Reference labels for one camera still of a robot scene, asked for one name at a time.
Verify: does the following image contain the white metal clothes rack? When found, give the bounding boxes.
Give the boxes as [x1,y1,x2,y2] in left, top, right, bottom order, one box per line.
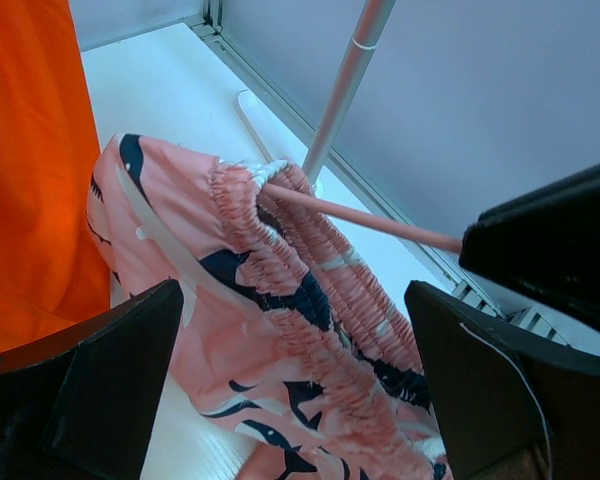
[237,0,397,196]

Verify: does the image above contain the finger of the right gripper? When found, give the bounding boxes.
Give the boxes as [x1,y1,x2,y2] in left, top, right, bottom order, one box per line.
[459,164,600,333]

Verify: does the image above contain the pink hanger of patterned shorts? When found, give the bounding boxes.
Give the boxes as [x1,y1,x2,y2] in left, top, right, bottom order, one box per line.
[262,183,462,255]

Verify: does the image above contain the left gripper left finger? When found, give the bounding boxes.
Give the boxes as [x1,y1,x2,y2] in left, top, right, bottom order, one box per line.
[0,280,184,479]

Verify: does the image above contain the pink patterned shorts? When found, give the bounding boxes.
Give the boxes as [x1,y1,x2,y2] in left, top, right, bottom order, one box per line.
[87,134,452,479]

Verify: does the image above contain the orange shorts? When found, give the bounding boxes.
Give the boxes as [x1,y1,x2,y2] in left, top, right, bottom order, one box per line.
[0,1,110,352]

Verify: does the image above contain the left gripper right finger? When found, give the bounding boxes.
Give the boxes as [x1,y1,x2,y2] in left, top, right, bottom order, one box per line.
[404,281,600,479]

